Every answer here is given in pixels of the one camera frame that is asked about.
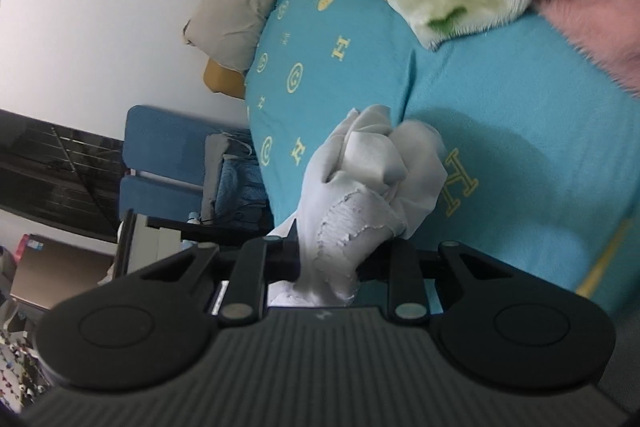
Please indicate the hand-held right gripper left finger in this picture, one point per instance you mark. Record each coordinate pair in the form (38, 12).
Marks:
(285, 262)

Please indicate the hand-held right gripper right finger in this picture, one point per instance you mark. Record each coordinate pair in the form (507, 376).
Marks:
(397, 262)

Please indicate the white t-shirt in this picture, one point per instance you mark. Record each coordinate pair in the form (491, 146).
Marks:
(370, 162)

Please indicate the white plush toy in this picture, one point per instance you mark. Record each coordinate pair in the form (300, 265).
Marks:
(192, 220)

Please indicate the grey cloth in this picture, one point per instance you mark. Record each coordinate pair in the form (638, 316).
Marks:
(214, 167)

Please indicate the white table with black legs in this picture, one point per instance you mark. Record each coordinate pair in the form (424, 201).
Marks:
(150, 242)

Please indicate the blue covered chair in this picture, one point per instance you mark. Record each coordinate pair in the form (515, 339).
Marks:
(155, 197)
(165, 137)

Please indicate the bed with teal printed sheet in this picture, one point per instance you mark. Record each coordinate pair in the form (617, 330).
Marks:
(500, 117)

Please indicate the yellow bed headboard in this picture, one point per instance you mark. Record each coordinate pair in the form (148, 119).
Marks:
(222, 79)

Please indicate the dark window with grille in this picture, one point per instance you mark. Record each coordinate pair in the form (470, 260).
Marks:
(50, 177)

